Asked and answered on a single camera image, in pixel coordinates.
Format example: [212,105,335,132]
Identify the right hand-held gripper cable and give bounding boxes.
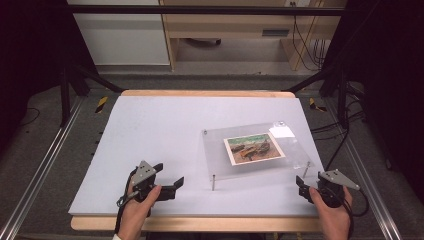
[324,128,370,240]

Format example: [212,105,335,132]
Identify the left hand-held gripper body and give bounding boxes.
[128,160,176,203]

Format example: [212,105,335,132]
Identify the black horizontal frame bar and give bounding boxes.
[65,4,346,17]

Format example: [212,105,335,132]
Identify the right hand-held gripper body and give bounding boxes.
[312,168,361,209]

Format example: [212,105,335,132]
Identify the yellow clamp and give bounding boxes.
[95,95,110,115]
[307,97,328,113]

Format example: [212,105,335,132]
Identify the person's left hand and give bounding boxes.
[117,185,163,240]

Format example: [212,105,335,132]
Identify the left hand-held gripper cable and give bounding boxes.
[114,167,139,235]

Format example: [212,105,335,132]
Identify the black metal stand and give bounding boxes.
[59,63,125,128]
[283,63,350,130]

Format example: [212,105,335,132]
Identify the black hanging desk cables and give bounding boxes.
[291,1,327,72]

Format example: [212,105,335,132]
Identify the aluminium floor rail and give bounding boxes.
[0,95,85,240]
[324,96,403,240]

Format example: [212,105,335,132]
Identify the white table board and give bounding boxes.
[68,95,326,218]

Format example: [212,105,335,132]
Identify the yellow clamp right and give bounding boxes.
[307,97,328,113]

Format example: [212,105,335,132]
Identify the hand-held gripper cable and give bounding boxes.
[114,167,139,235]
[324,128,370,240]

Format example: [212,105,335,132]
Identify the person's right hand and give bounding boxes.
[308,185,354,240]

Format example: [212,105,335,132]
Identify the boat painting print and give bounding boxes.
[222,132,287,167]

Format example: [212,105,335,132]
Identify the wooden table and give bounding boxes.
[70,89,323,234]

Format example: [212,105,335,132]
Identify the thin black floor cable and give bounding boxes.
[19,106,41,127]

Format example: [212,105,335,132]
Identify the black floor cables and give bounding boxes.
[309,99,366,142]

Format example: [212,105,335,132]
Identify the clear acrylic photo frame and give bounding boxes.
[200,120,316,192]

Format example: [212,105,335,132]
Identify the black curtain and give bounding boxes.
[0,0,98,153]
[319,0,424,196]

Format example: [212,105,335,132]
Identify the light wooden desk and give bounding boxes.
[158,0,348,72]

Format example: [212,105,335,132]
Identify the white cabinet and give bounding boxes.
[66,0,171,66]

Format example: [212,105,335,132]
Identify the yellow clamp left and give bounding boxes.
[95,95,110,115]

